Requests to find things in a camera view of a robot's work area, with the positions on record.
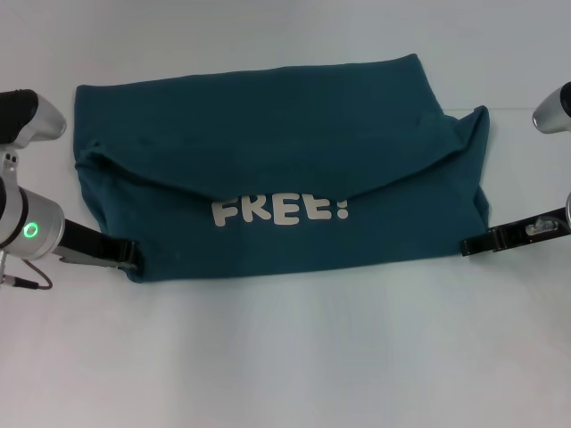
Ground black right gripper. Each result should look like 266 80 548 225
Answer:
461 206 571 258

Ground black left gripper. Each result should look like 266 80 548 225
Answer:
56 218 146 272

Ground teal blue shirt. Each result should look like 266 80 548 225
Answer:
73 53 492 285

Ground silver cylinder gripper connector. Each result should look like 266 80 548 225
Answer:
525 217 561 237

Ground gray cable with black plug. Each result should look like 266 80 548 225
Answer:
0 259 54 291

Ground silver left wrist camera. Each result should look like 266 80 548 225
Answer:
0 88 68 147

